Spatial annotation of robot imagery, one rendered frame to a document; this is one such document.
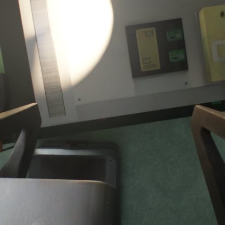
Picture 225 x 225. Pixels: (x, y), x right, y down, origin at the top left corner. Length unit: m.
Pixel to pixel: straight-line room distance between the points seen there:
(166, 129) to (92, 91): 0.97
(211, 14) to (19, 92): 0.53
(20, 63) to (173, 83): 0.43
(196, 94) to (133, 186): 1.06
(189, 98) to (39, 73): 0.36
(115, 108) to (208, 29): 0.27
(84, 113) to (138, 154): 0.95
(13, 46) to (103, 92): 0.32
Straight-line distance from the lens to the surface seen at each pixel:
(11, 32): 0.67
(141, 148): 1.38
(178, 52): 0.49
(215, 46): 0.49
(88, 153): 1.12
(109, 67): 0.47
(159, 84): 0.48
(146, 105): 0.48
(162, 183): 1.49
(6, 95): 0.63
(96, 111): 0.47
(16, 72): 0.64
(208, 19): 0.50
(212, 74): 0.48
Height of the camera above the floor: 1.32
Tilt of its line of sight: 86 degrees down
